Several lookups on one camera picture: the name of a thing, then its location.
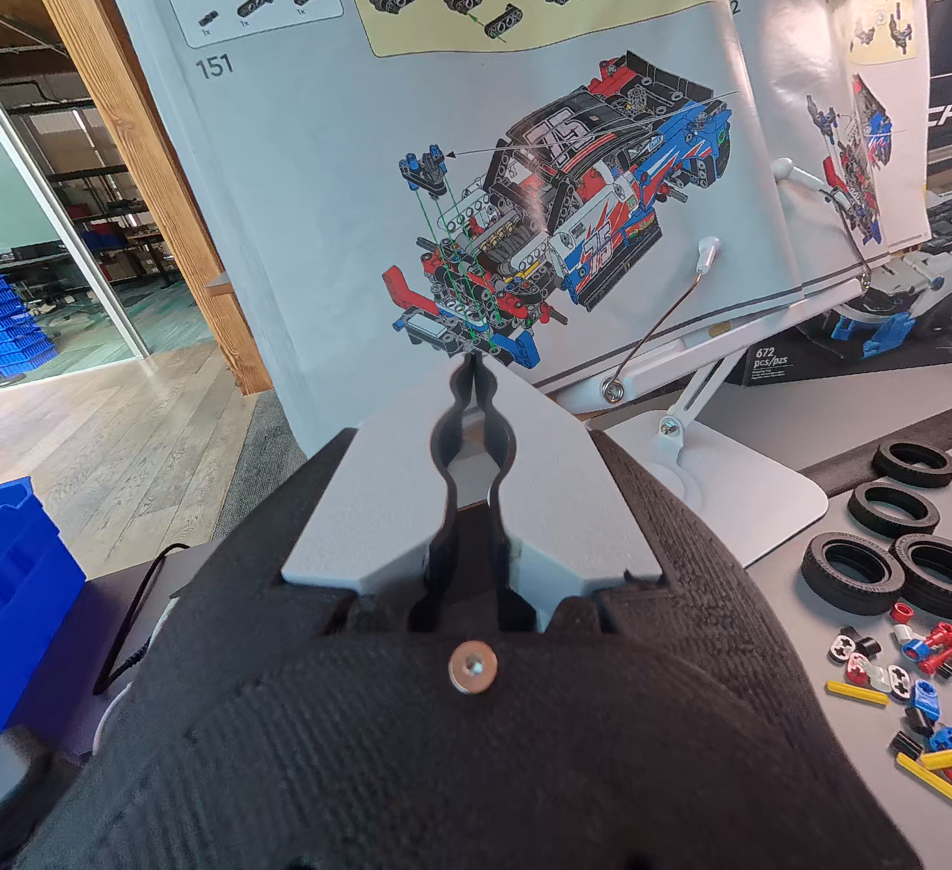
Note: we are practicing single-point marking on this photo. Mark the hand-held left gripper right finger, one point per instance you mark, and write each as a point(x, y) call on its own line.
point(580, 513)

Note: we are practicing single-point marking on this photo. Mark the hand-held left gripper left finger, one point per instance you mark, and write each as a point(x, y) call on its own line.
point(364, 513)

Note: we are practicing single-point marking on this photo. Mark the instruction booklet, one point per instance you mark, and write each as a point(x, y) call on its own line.
point(297, 178)

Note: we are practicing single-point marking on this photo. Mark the grey desk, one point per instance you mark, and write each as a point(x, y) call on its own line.
point(855, 409)

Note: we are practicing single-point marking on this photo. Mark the white monitor base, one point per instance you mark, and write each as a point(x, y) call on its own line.
point(744, 490)

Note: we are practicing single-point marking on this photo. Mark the white book stand tray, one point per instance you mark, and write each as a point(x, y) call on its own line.
point(744, 342)

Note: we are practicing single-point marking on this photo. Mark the toy car set box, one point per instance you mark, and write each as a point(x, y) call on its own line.
point(818, 364)

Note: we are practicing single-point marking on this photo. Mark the large blue plastic bin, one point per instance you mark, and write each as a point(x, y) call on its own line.
point(30, 587)

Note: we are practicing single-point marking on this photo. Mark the heap of assorted loose bricks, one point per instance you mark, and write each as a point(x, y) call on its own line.
point(922, 699)

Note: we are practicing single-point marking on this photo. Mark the wooden post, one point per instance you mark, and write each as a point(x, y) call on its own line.
point(149, 141)

